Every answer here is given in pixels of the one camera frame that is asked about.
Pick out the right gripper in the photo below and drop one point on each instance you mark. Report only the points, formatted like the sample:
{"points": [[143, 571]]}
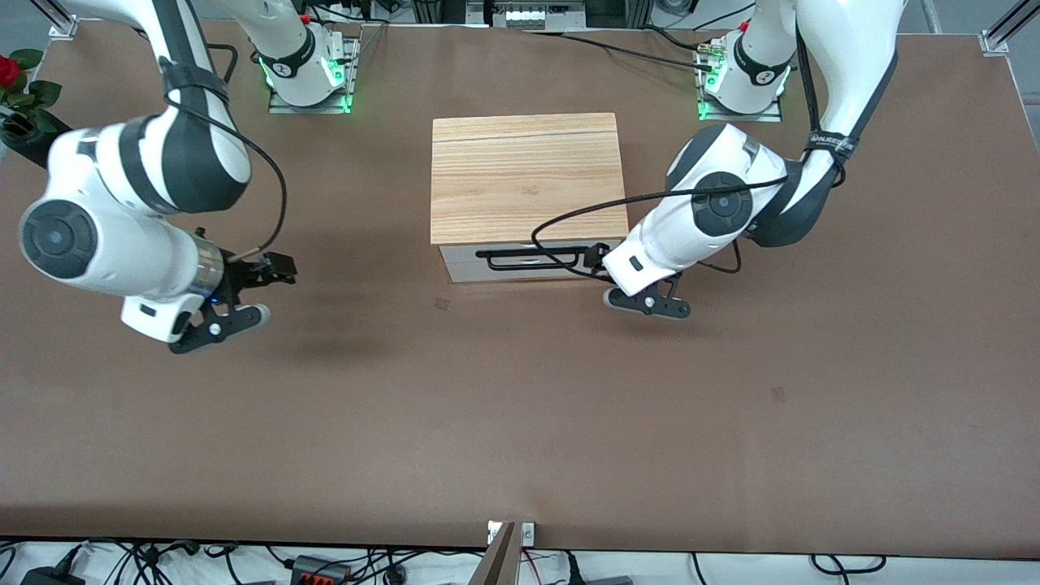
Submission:
{"points": [[244, 275]]}

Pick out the black vase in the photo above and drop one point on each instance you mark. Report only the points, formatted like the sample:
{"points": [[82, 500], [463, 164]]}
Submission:
{"points": [[28, 138]]}

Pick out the black power strip red switches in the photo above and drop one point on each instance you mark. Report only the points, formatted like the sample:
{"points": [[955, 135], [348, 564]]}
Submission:
{"points": [[321, 570]]}

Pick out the white table edge bracket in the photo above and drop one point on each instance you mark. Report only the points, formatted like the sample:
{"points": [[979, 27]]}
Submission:
{"points": [[527, 534]]}

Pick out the red rose with green leaves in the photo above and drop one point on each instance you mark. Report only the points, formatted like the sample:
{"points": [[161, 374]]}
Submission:
{"points": [[10, 73]]}

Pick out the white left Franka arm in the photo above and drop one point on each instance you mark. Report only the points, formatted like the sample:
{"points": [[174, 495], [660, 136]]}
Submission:
{"points": [[715, 211]]}

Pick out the grey angled camera post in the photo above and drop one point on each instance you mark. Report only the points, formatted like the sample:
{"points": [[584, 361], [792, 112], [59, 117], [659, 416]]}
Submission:
{"points": [[497, 561]]}

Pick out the metal control equipment box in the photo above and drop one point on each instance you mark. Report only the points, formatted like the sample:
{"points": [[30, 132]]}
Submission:
{"points": [[536, 15]]}

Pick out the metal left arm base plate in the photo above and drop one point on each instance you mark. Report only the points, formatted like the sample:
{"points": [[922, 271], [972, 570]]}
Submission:
{"points": [[772, 114]]}

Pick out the light wooden cabinet box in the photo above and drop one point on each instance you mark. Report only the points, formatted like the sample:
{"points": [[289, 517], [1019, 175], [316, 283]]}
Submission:
{"points": [[528, 175]]}

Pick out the aluminium frame profile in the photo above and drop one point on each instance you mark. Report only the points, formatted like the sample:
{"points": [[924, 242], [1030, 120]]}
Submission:
{"points": [[1003, 32], [63, 20]]}

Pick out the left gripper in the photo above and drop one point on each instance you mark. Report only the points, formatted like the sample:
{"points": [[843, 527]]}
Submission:
{"points": [[602, 257]]}

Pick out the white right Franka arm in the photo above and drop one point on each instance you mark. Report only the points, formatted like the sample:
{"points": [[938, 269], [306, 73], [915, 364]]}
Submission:
{"points": [[122, 236]]}

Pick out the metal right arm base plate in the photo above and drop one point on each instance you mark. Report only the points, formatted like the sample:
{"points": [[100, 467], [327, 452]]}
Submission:
{"points": [[351, 73]]}

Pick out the black power adapter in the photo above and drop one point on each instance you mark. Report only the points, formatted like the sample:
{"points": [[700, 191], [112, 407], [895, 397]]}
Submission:
{"points": [[53, 577]]}

